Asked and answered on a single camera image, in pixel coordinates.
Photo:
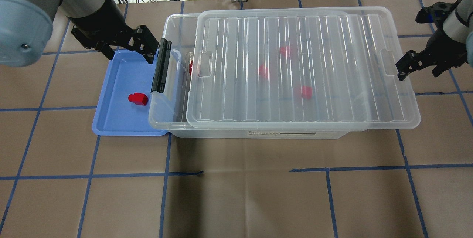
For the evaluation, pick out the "red block in box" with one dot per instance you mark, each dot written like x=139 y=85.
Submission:
x=303 y=92
x=286 y=52
x=263 y=72

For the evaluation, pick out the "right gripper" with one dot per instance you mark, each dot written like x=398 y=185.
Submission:
x=441 y=47

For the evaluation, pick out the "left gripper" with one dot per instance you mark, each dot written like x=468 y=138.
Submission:
x=97 y=27

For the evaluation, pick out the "black box latch handle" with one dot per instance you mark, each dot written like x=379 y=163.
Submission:
x=162 y=65

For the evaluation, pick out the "blue plastic tray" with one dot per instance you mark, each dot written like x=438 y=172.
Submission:
x=128 y=73

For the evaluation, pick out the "clear ribbed box lid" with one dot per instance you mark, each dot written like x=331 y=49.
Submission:
x=346 y=54

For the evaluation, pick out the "clear plastic storage box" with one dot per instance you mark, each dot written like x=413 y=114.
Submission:
x=168 y=110

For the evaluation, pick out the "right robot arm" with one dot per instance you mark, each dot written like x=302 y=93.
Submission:
x=464 y=11

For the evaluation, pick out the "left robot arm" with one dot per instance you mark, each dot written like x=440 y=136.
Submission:
x=27 y=25

